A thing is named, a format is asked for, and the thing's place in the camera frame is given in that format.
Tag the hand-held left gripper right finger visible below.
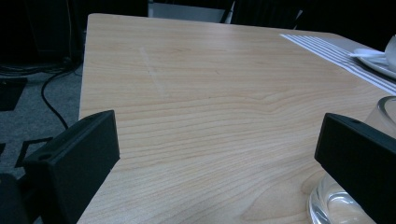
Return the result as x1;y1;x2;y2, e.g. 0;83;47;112
314;112;396;224

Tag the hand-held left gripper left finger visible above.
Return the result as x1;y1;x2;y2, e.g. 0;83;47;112
21;109;121;224

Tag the white saucer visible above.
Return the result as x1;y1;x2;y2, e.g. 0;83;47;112
354;49;396;80

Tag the grey striped placemat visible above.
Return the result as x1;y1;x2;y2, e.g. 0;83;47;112
279;33;396;96

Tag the white cup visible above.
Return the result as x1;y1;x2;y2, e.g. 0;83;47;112
384;35;396;73

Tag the black floor cable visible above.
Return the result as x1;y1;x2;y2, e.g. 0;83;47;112
0;57;82;131

